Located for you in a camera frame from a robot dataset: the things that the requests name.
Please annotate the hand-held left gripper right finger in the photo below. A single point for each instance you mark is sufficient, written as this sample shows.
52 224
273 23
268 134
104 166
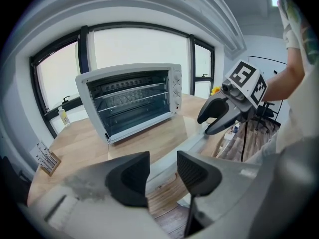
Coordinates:
197 175

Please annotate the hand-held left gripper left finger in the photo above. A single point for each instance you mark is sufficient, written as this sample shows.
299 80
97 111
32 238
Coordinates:
129 180

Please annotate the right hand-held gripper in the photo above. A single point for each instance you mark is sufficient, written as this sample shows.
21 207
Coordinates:
245 91

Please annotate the glass oven door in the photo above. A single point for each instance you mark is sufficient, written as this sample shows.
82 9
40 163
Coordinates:
174 133

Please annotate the person's right forearm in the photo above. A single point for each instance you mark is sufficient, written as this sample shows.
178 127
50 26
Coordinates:
284 83

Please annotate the silver oven knob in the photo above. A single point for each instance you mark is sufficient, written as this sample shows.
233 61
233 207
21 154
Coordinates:
177 76
177 88
177 99

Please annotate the silver toaster oven body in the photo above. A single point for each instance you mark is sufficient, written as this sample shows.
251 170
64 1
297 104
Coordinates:
83 101

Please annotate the sunflower bouquet in vase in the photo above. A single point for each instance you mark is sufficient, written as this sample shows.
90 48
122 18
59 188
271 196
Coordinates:
215 90

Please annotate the black office chair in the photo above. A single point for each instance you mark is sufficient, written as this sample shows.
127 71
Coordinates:
265 113

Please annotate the person's grey trousers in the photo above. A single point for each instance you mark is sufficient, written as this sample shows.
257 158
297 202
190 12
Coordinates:
264 151

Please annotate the person's floral print shirt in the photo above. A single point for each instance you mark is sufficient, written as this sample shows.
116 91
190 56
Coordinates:
306 103

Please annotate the clear bottle yellow label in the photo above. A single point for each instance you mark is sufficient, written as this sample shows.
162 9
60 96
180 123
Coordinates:
64 117

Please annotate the black window frame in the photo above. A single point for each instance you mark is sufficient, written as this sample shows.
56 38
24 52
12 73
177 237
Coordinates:
83 51
192 63

